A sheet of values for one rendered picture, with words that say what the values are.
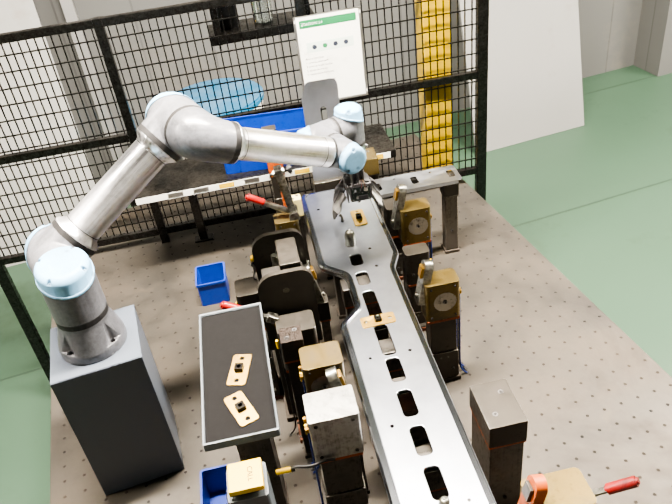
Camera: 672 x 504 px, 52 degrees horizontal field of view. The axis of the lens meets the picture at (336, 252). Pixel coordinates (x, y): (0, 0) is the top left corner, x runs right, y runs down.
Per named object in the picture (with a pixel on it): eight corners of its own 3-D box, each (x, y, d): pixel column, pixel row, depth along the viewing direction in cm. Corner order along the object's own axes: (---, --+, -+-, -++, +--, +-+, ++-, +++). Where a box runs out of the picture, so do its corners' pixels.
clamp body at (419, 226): (443, 298, 219) (441, 205, 199) (407, 306, 218) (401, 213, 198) (437, 286, 225) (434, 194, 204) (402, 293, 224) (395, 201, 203)
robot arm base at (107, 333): (60, 373, 151) (44, 340, 146) (60, 331, 163) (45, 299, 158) (129, 352, 154) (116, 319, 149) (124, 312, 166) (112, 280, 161)
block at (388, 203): (427, 276, 230) (424, 203, 213) (392, 283, 229) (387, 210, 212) (421, 263, 235) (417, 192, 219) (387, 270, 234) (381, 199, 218)
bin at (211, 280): (231, 301, 230) (225, 280, 224) (201, 307, 229) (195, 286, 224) (229, 281, 239) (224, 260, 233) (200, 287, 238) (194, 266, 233)
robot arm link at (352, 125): (325, 107, 185) (351, 97, 188) (330, 143, 191) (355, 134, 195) (341, 115, 179) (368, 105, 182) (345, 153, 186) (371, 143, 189)
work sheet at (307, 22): (368, 94, 244) (360, 6, 226) (305, 106, 242) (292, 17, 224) (367, 92, 246) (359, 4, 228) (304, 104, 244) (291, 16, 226)
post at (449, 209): (459, 251, 238) (459, 178, 221) (445, 254, 237) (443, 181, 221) (455, 243, 242) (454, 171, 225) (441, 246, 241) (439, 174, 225)
